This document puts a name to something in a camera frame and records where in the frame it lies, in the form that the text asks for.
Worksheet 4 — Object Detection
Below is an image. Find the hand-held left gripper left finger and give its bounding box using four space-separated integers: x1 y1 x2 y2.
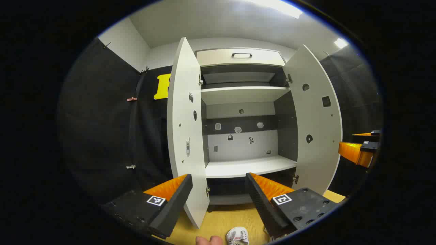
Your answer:
102 174 193 239

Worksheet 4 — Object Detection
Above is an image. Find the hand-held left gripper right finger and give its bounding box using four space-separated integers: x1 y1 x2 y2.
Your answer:
245 173 341 239

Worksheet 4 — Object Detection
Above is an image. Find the white canvas shoe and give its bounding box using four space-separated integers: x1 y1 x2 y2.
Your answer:
226 227 250 245

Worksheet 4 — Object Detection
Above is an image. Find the white shoe cabinet door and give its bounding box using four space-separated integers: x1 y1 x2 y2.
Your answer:
167 37 210 229
283 44 343 196

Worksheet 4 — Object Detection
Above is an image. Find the white cabinet shelf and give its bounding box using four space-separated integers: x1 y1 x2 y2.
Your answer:
205 156 298 179
201 86 291 105

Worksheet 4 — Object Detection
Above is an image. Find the white cabinet drawer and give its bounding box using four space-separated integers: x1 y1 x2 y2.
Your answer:
196 48 286 67

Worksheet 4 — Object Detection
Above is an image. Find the black backdrop cloth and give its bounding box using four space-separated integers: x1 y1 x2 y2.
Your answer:
58 37 384 205

